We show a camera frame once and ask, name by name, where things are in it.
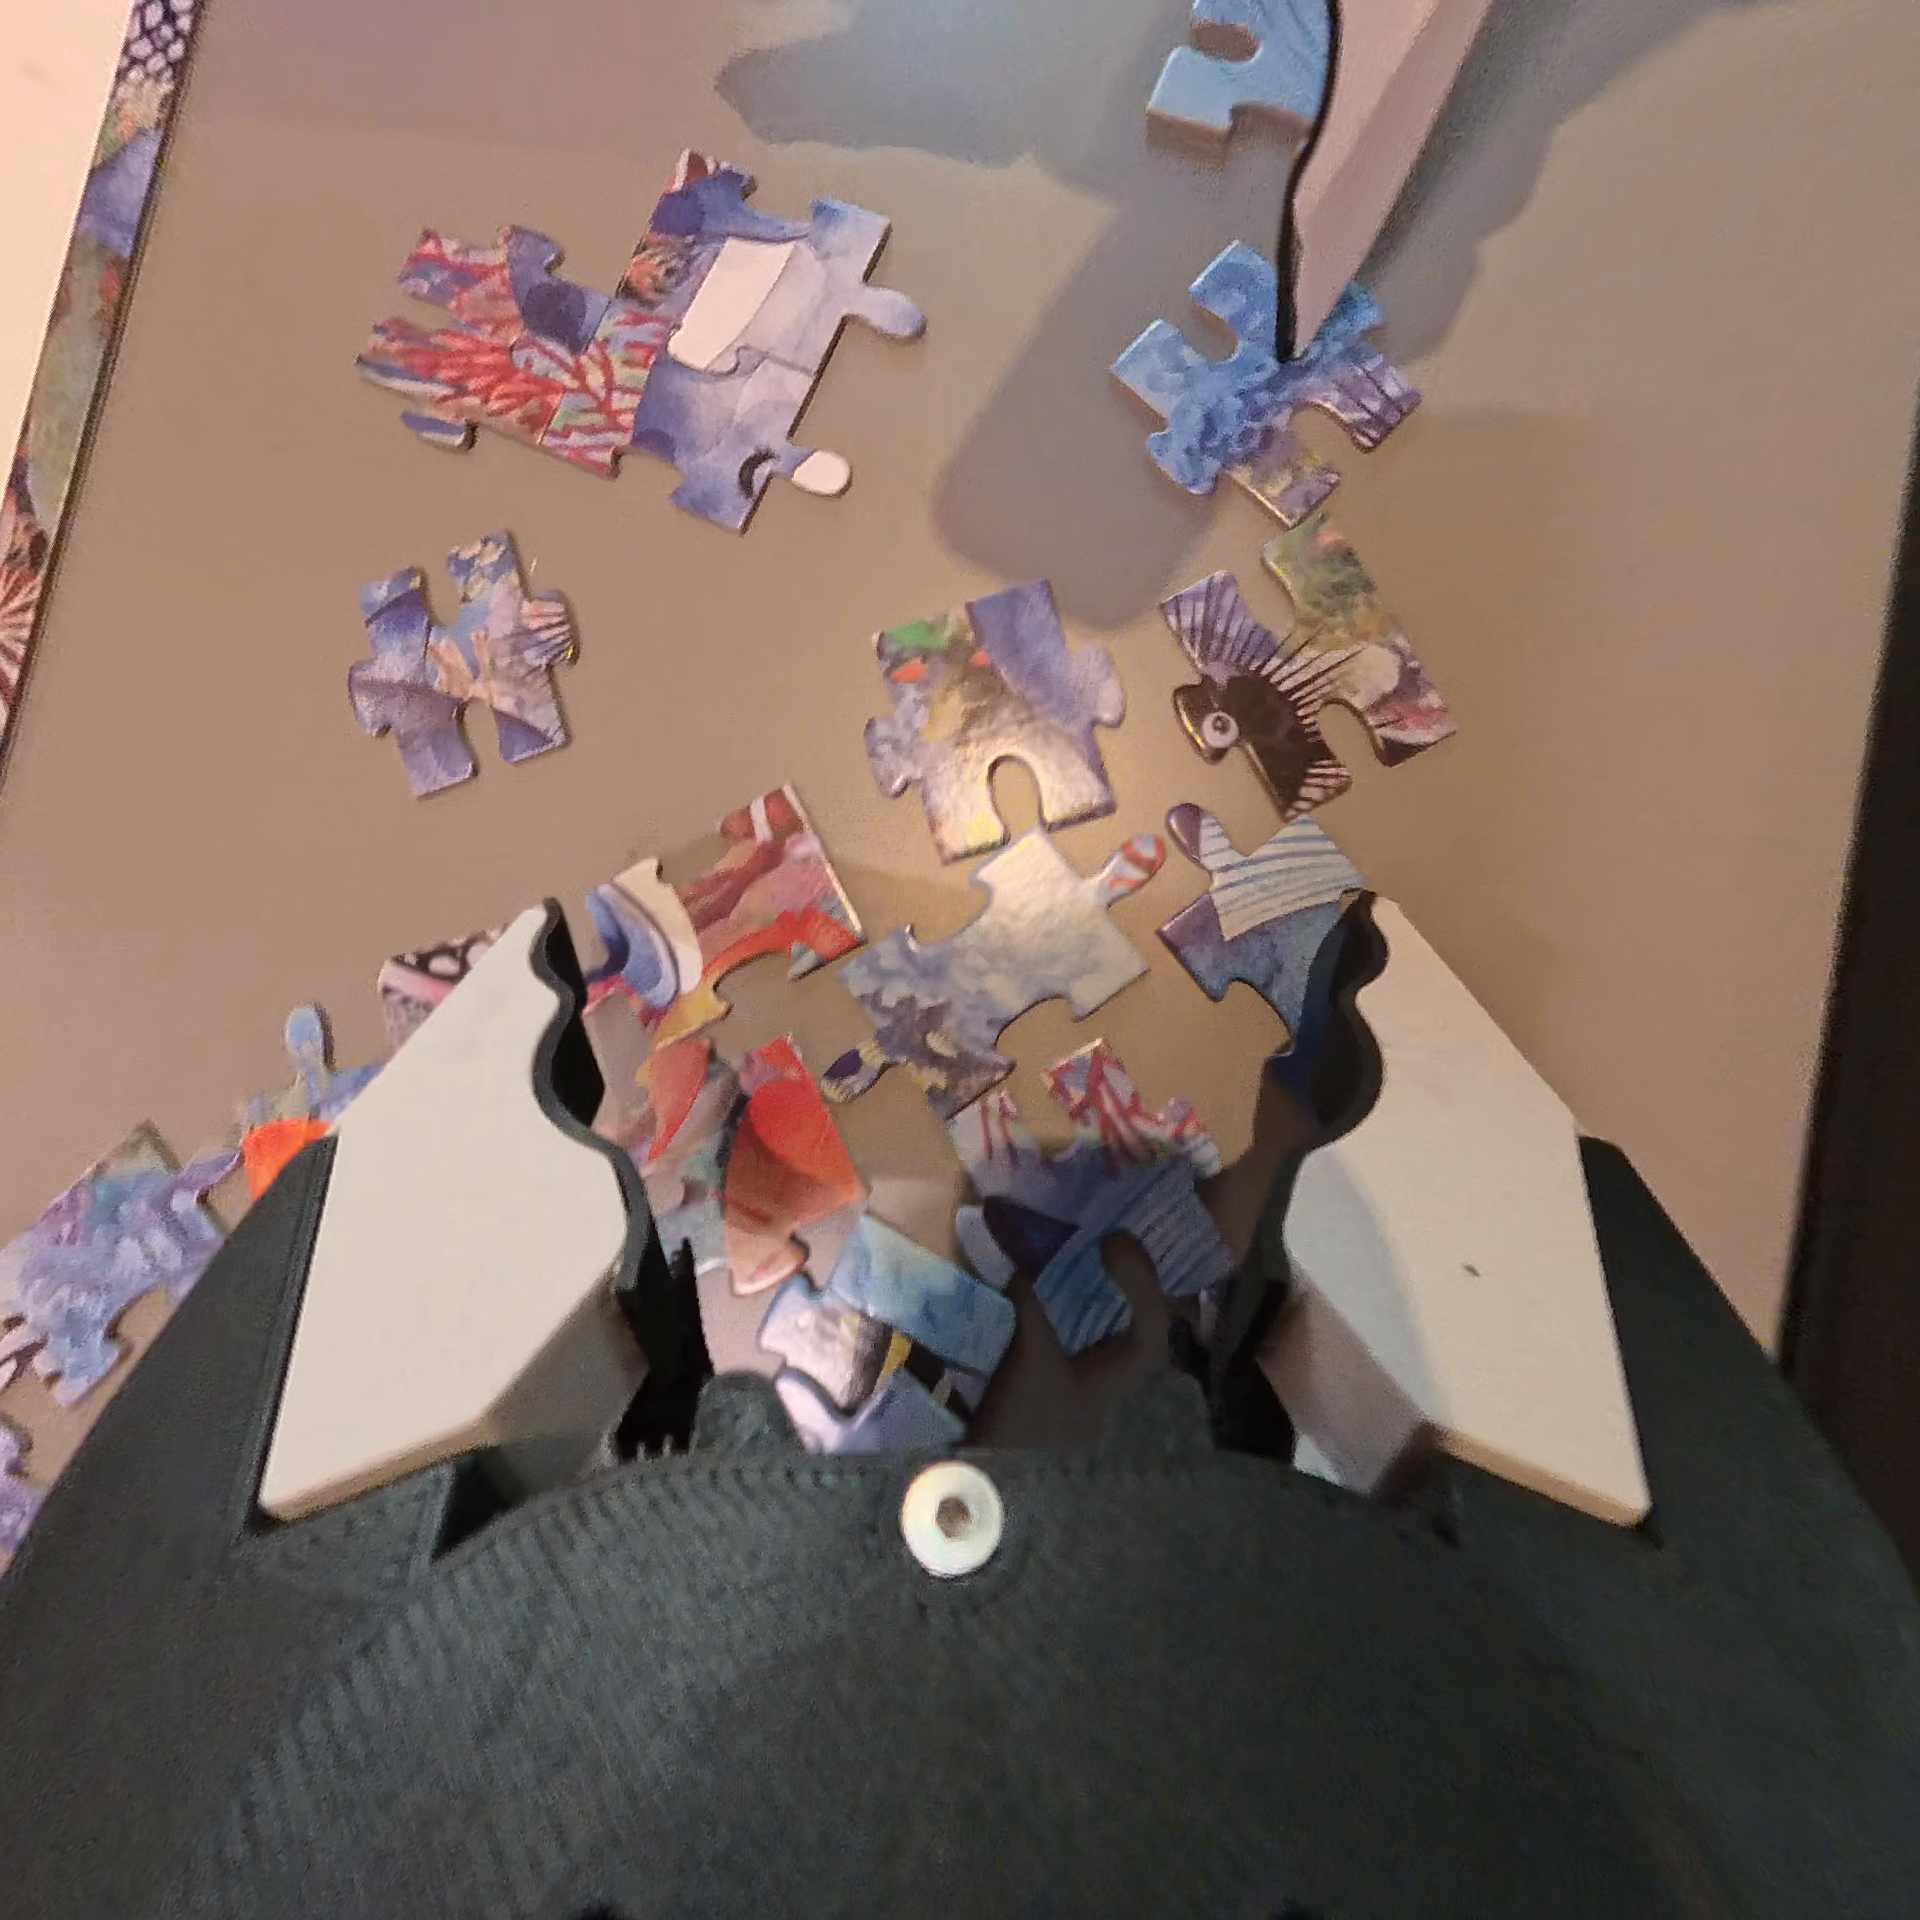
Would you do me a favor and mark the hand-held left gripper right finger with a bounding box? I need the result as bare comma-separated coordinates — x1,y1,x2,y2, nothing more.
1200,891,1655,1531

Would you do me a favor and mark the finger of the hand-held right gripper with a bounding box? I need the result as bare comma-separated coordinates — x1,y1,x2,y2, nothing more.
1271,0,1495,361

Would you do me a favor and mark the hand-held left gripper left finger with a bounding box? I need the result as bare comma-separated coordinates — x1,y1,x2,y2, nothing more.
258,901,706,1520

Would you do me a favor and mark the black white spotted puzzle piece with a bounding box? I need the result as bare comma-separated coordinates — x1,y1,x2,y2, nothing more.
375,927,505,1051

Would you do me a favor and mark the blue mottled puzzle piece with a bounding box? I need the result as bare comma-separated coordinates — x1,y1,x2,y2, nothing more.
1111,240,1423,528

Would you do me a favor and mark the red sprig blue puzzle piece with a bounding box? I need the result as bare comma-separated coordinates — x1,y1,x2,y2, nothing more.
952,1041,1232,1353

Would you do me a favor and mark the red white banded puzzle piece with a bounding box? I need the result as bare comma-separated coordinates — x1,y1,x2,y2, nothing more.
585,785,866,1051

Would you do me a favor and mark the purple blue puzzle piece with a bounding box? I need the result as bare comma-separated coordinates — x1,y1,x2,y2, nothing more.
347,533,578,797

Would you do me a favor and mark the pile of loose puzzle pieces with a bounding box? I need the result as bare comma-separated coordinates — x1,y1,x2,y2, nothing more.
0,510,1461,1561

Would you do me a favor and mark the puzzle frame board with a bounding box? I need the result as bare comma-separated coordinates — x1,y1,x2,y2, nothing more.
0,0,204,782

